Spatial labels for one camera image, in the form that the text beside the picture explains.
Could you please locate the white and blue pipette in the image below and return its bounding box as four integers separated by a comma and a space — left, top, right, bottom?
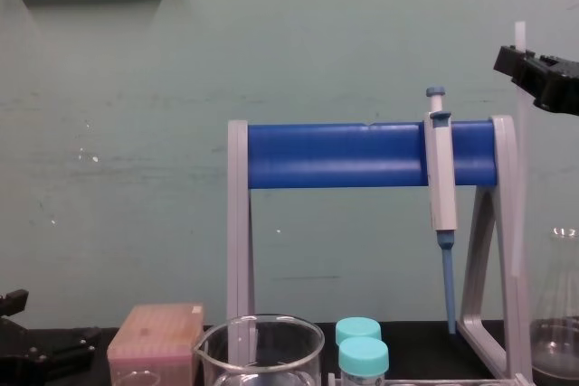
424, 85, 460, 335

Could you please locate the clear glass beaker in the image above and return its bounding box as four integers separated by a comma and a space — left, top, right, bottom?
193, 313, 327, 386

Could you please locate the pink pipette tip box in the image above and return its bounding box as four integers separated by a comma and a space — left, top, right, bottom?
106, 303, 206, 386

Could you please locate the glass conical flask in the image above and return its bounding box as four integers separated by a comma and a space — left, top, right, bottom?
528, 226, 579, 386

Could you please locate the teal capped sample bottle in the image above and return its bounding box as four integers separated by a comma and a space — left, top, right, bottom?
338, 336, 391, 386
335, 316, 383, 347

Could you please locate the grey pipette stand blue bar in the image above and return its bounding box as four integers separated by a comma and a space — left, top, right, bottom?
225, 114, 536, 386

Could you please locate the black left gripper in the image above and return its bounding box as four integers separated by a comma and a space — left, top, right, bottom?
0, 288, 103, 386

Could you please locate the white stirring rod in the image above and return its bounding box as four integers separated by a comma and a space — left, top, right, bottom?
513, 19, 530, 278

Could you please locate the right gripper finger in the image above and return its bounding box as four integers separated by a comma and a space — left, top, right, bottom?
524, 52, 579, 117
492, 43, 531, 86

